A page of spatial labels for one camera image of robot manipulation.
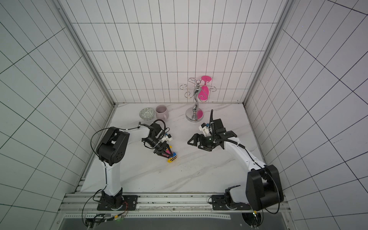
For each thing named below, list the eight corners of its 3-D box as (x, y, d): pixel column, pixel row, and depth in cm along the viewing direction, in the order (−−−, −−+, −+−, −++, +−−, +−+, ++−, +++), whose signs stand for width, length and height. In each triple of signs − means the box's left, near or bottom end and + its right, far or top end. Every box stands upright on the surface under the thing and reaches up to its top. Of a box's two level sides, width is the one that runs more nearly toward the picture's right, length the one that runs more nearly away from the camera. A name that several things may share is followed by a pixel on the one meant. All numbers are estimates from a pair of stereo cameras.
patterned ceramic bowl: (140, 120, 111) (138, 116, 107) (142, 111, 117) (141, 107, 113) (154, 120, 111) (153, 116, 107) (155, 111, 117) (154, 107, 113)
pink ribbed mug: (154, 116, 113) (152, 110, 107) (161, 109, 117) (160, 103, 112) (165, 122, 109) (164, 116, 103) (172, 115, 113) (172, 109, 108)
